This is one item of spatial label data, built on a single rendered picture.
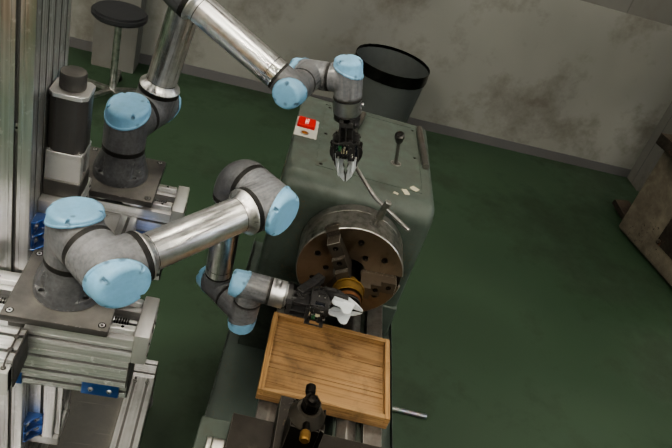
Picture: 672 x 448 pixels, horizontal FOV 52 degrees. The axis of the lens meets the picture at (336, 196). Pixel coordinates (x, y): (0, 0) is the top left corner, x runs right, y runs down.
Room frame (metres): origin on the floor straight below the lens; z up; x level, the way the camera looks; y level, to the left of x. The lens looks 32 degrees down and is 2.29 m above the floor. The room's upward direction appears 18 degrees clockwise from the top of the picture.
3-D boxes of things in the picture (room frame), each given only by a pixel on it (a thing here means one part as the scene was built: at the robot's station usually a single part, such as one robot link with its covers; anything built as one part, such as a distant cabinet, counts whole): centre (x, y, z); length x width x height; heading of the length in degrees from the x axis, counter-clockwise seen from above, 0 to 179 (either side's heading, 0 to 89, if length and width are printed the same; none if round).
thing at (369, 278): (1.58, -0.20, 1.09); 0.12 x 0.11 x 0.05; 96
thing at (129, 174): (1.59, 0.61, 1.21); 0.15 x 0.15 x 0.10
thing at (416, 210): (2.04, -0.04, 1.06); 0.59 x 0.48 x 0.39; 6
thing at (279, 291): (1.40, 0.06, 1.08); 0.08 x 0.05 x 0.08; 5
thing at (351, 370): (1.40, -0.13, 0.88); 0.36 x 0.30 x 0.04; 96
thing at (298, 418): (1.01, -0.09, 1.13); 0.08 x 0.08 x 0.03
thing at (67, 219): (1.10, 0.50, 1.33); 0.13 x 0.12 x 0.14; 55
